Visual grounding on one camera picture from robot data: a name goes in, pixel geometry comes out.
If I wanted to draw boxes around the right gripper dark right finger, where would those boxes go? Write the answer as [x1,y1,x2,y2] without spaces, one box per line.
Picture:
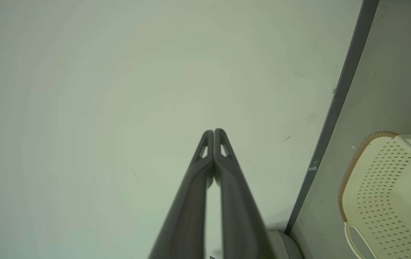
[214,128,278,259]

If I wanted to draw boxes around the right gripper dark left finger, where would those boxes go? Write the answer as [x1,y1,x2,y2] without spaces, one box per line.
[148,130,215,259]

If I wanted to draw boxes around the cream laundry basket brown rim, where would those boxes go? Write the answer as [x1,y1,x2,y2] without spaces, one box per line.
[337,131,411,259]

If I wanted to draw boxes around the black baseboard strip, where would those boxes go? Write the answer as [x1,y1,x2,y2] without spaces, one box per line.
[284,0,380,236]

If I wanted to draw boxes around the light grey rounded object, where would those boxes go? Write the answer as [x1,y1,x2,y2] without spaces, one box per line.
[267,230,303,259]

